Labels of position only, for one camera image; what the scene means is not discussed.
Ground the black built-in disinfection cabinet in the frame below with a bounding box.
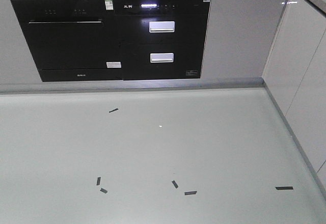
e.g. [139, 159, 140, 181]
[114, 0, 210, 80]

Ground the black floor tape middle upright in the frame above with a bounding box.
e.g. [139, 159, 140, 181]
[172, 180, 178, 188]

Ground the black floor tape upright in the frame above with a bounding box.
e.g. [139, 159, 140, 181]
[96, 177, 101, 185]
[172, 180, 178, 188]

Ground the black floor tape middle flat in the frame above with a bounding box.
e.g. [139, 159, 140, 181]
[184, 190, 197, 195]

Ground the black floor tape left upright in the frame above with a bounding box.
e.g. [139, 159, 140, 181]
[96, 177, 101, 185]

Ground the black built-in dishwasher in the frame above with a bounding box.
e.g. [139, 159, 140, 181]
[11, 0, 123, 82]

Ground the grey cabinet door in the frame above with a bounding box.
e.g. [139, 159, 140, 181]
[201, 0, 285, 79]

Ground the grey side cabinet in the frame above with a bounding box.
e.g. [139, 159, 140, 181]
[262, 0, 326, 181]

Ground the black floor tape right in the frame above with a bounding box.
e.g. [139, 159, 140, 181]
[275, 186, 293, 190]

